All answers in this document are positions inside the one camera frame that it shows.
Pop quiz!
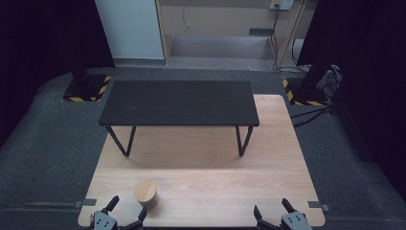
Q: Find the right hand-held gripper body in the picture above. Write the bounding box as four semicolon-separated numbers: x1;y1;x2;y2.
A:
280;210;314;230

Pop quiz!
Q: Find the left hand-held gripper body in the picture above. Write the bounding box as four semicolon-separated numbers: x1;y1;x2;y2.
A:
89;210;119;230

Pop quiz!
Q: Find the round wooden cylinder box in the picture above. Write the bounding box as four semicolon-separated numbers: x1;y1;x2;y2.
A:
133;180;159;211

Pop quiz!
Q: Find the grey tape strip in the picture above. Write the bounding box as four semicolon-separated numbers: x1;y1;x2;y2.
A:
306;200;331;213
74;197;98;209

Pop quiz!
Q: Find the striped stand base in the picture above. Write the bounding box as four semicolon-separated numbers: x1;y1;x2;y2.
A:
61;74;112;104
282;77;330;107

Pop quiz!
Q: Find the black desktop riser shelf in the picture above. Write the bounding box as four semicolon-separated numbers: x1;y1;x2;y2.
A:
98;80;260;158

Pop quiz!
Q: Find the dark curtain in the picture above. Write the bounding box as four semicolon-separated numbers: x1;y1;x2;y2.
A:
296;0;406;202
0;0;115;149

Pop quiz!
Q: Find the white cabinet panel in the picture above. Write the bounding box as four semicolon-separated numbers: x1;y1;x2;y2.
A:
94;0;166;61

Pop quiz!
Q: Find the bundle of black cables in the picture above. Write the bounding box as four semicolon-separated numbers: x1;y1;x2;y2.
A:
289;65;344;129

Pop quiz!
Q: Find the black stand post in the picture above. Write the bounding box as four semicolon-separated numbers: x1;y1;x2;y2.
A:
301;47;333;94
70;47;89;94

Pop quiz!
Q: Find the black power cable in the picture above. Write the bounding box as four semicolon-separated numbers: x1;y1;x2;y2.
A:
269;3;309;75

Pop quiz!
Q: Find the light wooden upright post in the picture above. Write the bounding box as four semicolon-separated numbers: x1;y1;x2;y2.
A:
154;0;175;66
276;0;310;69

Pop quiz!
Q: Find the grey wall vent plate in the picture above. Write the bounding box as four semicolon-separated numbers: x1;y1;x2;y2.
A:
248;28;276;36

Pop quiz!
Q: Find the thin white hanging cable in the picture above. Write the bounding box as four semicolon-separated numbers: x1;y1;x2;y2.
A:
181;0;192;29

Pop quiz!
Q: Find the white wall power socket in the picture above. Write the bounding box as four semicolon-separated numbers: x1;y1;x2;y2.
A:
269;0;295;12

